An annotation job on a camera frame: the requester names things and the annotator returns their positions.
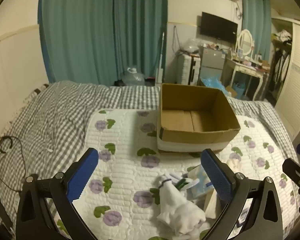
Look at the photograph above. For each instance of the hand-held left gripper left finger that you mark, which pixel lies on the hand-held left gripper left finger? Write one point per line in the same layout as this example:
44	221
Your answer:
82	173

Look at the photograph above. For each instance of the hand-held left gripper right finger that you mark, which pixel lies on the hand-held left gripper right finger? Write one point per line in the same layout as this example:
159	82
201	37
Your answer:
216	175

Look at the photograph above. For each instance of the blue white tissue pack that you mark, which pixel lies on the blue white tissue pack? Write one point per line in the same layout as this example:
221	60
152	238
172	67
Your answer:
198	182

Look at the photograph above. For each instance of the white cloth garment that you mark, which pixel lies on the white cloth garment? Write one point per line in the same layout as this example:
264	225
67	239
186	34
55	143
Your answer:
176	205

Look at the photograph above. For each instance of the brown cardboard box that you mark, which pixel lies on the brown cardboard box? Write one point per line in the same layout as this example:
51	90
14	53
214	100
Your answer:
177	120

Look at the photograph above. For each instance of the white sock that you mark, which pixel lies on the white sock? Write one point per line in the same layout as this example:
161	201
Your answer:
182	178

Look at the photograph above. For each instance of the floral quilted mat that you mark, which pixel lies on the floral quilted mat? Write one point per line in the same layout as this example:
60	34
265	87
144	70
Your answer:
130	175

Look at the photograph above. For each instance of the white louvered wardrobe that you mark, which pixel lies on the white louvered wardrobe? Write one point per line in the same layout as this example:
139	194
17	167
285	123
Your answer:
295	80

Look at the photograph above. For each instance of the blue waste basket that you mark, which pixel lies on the blue waste basket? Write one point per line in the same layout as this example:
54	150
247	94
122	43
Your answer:
240	89

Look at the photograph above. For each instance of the hanging dark clothes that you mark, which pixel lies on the hanging dark clothes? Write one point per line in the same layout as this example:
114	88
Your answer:
280	62

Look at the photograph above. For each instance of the blue plastic bags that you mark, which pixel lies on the blue plastic bags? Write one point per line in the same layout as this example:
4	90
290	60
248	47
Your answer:
212	82

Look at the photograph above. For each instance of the black bag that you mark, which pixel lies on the black bag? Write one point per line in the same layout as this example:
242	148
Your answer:
117	82

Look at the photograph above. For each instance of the white dressing table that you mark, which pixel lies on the white dressing table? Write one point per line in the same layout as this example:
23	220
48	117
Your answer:
242	68

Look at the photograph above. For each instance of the clear water jug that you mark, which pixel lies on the clear water jug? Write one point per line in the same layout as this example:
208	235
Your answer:
132	78

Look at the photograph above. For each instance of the white ribbed suitcase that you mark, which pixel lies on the white ribbed suitcase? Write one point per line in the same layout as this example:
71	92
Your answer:
185	67

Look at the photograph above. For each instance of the grey mini fridge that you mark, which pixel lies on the grey mini fridge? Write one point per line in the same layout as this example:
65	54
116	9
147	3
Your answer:
211	60

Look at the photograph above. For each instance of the white flat mop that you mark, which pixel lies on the white flat mop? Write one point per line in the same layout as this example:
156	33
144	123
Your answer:
159	73

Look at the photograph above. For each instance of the white oval mirror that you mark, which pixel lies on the white oval mirror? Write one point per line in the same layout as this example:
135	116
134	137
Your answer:
245	42

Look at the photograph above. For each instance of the clear plastic bag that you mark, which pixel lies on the clear plastic bag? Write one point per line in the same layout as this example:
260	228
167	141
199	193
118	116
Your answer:
190	45

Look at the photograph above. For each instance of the narrow green curtain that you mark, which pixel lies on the narrow green curtain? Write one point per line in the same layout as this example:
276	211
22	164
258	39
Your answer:
257	17

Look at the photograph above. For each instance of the wide green curtain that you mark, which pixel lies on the wide green curtain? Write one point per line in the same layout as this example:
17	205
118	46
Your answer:
90	30

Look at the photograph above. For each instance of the black wall television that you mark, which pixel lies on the black wall television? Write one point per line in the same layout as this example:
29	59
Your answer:
217	27

